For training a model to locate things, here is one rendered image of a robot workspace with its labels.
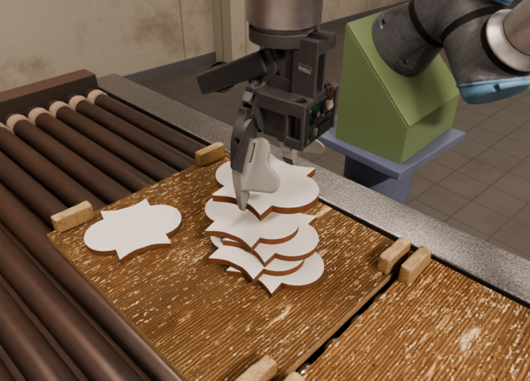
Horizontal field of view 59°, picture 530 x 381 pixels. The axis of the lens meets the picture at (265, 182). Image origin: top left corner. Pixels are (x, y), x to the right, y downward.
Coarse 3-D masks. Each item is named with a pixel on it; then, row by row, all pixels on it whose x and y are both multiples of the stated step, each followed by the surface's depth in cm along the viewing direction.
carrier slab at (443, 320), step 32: (416, 288) 61; (448, 288) 61; (480, 288) 61; (384, 320) 56; (416, 320) 56; (448, 320) 56; (480, 320) 56; (512, 320) 56; (352, 352) 53; (384, 352) 53; (416, 352) 53; (448, 352) 53; (480, 352) 53; (512, 352) 53
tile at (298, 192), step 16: (272, 160) 64; (224, 176) 60; (288, 176) 60; (304, 176) 60; (224, 192) 57; (256, 192) 57; (288, 192) 57; (304, 192) 57; (256, 208) 55; (272, 208) 55; (288, 208) 55; (304, 208) 55
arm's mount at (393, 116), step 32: (352, 32) 94; (352, 64) 97; (384, 64) 96; (352, 96) 101; (384, 96) 95; (416, 96) 98; (448, 96) 105; (352, 128) 104; (384, 128) 98; (416, 128) 98; (448, 128) 112
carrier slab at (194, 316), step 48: (144, 192) 79; (192, 192) 79; (192, 240) 69; (336, 240) 69; (384, 240) 69; (96, 288) 62; (144, 288) 61; (192, 288) 61; (240, 288) 61; (336, 288) 61; (144, 336) 55; (192, 336) 55; (240, 336) 55; (288, 336) 55
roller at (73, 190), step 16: (0, 128) 102; (0, 144) 99; (16, 144) 96; (16, 160) 95; (32, 160) 91; (48, 160) 92; (48, 176) 87; (64, 176) 86; (64, 192) 83; (80, 192) 82; (96, 208) 78; (304, 368) 53
